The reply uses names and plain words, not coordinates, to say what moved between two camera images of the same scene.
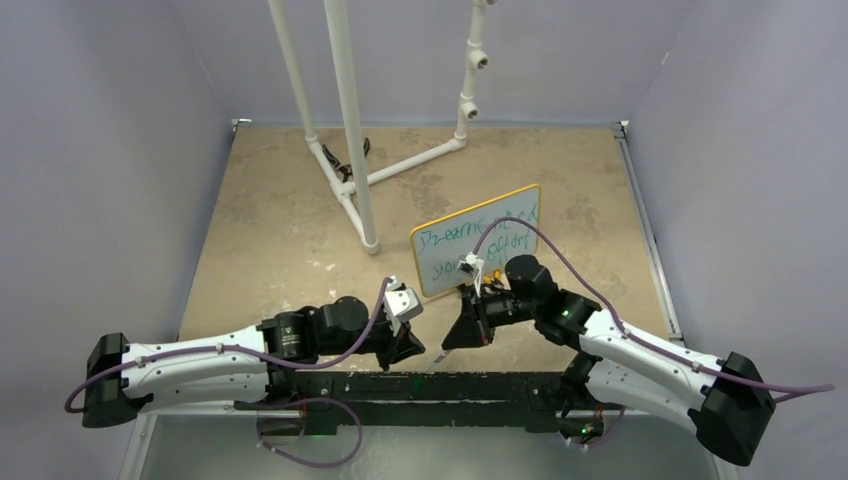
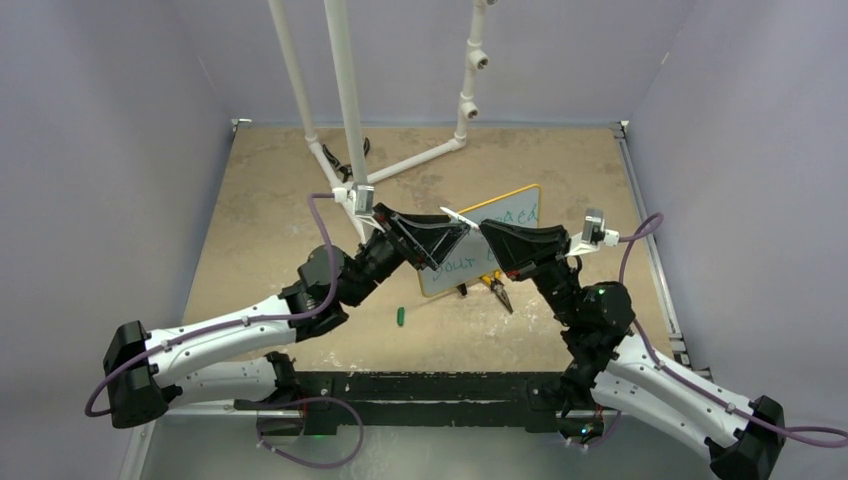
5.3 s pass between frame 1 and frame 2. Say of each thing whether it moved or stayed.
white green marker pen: moved
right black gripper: moved
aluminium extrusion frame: stayed
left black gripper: moved
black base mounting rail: stayed
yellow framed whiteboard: stayed
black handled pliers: stayed
